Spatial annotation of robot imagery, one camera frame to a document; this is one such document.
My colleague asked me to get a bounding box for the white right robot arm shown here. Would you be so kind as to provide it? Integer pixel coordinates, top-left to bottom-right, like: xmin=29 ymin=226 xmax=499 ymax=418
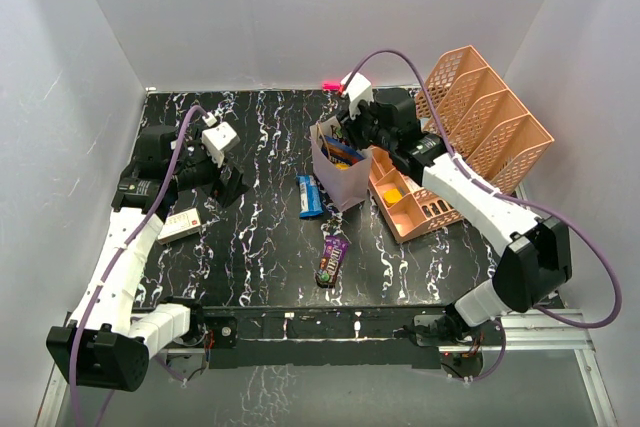
xmin=337 ymin=88 xmax=572 ymax=344

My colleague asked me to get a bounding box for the pink tape marker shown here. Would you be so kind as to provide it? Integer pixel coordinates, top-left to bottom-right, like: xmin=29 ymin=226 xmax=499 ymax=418
xmin=322 ymin=81 xmax=342 ymax=91

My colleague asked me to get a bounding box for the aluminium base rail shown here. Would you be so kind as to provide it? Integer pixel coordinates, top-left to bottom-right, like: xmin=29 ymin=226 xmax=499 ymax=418
xmin=46 ymin=304 xmax=616 ymax=426

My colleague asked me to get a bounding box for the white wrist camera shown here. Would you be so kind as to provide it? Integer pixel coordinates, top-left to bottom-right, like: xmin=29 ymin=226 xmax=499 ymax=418
xmin=340 ymin=73 xmax=373 ymax=120
xmin=201 ymin=113 xmax=240 ymax=168

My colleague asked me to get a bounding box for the blue oreo snack pack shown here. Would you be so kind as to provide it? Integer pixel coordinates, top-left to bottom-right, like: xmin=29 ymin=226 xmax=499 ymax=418
xmin=296 ymin=175 xmax=324 ymax=219

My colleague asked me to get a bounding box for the purple m&m's bag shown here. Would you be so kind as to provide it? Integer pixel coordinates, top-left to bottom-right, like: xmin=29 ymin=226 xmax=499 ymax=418
xmin=330 ymin=125 xmax=349 ymax=145
xmin=315 ymin=236 xmax=349 ymax=288

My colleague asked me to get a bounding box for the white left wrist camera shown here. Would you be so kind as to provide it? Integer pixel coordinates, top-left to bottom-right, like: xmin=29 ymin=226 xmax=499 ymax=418
xmin=201 ymin=113 xmax=240 ymax=168

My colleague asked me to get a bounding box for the lilac paper bag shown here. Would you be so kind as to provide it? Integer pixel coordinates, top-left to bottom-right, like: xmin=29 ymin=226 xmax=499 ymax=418
xmin=309 ymin=117 xmax=373 ymax=211

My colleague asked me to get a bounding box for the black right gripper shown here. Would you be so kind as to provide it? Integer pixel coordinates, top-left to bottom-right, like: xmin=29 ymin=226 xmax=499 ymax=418
xmin=337 ymin=97 xmax=397 ymax=153

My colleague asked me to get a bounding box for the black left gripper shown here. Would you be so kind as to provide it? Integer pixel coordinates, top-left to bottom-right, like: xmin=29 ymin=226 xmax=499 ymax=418
xmin=168 ymin=129 xmax=249 ymax=206

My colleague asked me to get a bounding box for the white cardboard box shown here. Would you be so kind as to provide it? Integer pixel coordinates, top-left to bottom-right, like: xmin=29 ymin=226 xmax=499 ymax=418
xmin=157 ymin=208 xmax=202 ymax=245

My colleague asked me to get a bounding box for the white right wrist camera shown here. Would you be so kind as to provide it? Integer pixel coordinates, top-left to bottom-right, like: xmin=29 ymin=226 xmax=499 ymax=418
xmin=340 ymin=73 xmax=373 ymax=120

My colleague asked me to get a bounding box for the peach plastic desk organizer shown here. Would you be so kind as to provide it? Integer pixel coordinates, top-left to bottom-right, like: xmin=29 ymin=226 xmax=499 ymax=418
xmin=369 ymin=45 xmax=554 ymax=243

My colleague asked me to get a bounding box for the blue burts chips bag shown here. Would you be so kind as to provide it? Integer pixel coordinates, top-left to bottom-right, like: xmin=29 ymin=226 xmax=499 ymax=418
xmin=321 ymin=137 xmax=364 ymax=166

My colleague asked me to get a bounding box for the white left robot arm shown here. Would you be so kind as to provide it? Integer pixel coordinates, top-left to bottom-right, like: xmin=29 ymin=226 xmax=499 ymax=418
xmin=46 ymin=122 xmax=248 ymax=392

